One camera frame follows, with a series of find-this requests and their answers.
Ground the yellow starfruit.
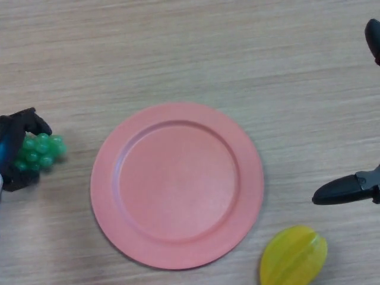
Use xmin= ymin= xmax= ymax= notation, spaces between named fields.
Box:
xmin=259 ymin=224 xmax=329 ymax=285

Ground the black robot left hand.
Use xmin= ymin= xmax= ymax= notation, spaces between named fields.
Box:
xmin=0 ymin=107 xmax=53 ymax=193

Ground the green grapes bunch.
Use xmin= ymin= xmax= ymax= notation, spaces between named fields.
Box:
xmin=13 ymin=132 xmax=68 ymax=173

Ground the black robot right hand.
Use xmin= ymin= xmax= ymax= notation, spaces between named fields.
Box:
xmin=312 ymin=18 xmax=380 ymax=206

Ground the pink round plate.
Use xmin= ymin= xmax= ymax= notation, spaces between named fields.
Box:
xmin=90 ymin=102 xmax=265 ymax=270

